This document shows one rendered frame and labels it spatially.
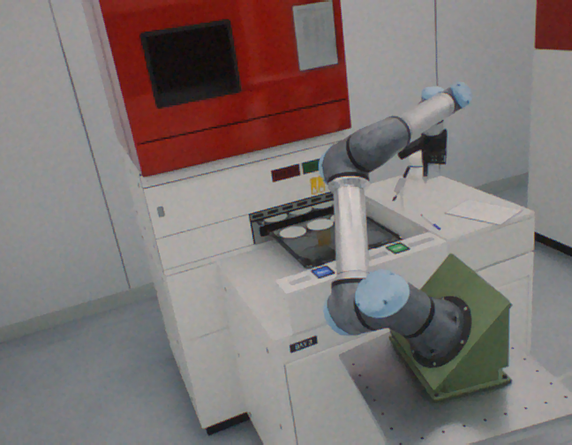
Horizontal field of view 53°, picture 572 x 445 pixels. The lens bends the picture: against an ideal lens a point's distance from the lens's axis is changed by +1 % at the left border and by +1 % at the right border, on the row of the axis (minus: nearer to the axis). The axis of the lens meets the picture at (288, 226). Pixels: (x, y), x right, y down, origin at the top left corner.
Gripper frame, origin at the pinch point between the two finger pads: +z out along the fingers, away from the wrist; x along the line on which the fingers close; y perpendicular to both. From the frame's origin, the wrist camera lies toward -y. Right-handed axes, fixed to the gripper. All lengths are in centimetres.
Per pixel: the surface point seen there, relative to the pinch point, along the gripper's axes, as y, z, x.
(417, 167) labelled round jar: -1.0, 7.8, 21.5
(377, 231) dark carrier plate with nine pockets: -16.7, 11.7, -15.5
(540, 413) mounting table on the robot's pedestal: 20, -3, -98
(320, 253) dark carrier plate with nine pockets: -35.6, 8.8, -31.2
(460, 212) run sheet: 11.5, 2.8, -16.3
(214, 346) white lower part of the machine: -83, 57, -33
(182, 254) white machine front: -89, 14, -25
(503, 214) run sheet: 24.6, 1.1, -20.4
